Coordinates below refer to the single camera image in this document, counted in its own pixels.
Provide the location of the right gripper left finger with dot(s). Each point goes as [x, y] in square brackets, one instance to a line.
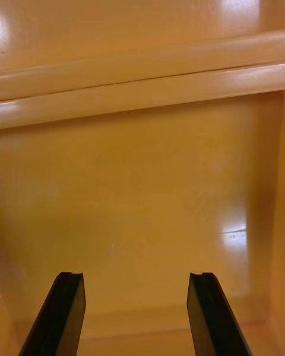
[56, 317]

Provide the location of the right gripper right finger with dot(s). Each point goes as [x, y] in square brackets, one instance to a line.
[212, 317]

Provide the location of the yellow-orange plastic bin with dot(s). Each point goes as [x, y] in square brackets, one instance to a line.
[118, 20]
[133, 198]

